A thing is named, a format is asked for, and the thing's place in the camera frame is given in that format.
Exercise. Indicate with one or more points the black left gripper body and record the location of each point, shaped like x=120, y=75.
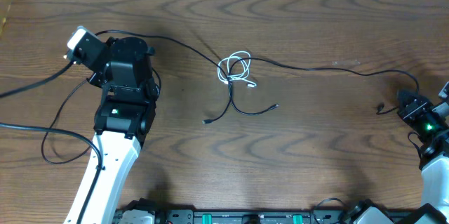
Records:
x=97, y=77

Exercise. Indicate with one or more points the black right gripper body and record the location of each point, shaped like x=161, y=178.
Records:
x=410, y=102

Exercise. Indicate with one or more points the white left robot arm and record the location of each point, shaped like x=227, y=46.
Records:
x=122, y=69

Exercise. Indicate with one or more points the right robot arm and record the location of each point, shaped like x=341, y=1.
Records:
x=433, y=155

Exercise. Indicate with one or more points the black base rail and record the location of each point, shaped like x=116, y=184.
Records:
x=144, y=211

